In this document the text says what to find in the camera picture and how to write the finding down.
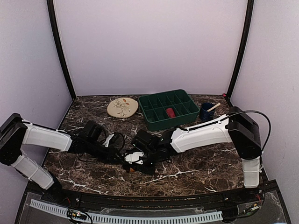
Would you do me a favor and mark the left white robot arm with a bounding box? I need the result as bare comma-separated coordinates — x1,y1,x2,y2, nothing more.
0,113,123,203

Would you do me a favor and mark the green compartment tray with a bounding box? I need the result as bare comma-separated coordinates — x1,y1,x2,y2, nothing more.
138,89,199,132

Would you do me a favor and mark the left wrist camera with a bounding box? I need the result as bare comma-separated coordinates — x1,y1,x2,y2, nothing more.
103,133,115,147

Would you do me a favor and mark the black front rail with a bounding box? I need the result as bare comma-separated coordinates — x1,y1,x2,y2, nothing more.
25,182,278,213

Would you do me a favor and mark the white slotted cable duct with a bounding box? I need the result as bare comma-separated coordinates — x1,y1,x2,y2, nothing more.
29,199,223,224

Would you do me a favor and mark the right black frame post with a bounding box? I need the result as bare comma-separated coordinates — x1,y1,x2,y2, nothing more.
226,0,255,101

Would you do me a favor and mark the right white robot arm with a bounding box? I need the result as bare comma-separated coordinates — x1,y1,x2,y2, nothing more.
124,106,266,203

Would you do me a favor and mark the black orange argyle sock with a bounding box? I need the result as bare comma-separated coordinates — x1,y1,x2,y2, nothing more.
122,164,135,173

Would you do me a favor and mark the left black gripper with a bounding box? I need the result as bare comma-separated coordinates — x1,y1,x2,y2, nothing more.
85,139,123,163

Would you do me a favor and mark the black frame post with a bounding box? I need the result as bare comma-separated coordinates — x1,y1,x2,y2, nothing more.
226,0,255,101
46,0,77,101

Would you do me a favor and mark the wooden stick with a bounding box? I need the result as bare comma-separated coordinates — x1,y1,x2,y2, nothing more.
207,103,221,112

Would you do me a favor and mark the left black frame post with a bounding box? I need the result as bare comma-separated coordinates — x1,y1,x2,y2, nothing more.
46,0,77,101

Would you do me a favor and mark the dark blue mug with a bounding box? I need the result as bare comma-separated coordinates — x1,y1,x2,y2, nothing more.
199,102,215,122

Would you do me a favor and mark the maroon purple striped sock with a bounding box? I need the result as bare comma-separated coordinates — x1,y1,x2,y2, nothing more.
166,108,176,118

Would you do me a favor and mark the small circuit board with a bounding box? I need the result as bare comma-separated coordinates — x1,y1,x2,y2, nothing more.
66,209,87,221

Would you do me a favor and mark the beige floral plate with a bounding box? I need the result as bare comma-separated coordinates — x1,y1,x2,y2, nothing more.
107,97,139,119

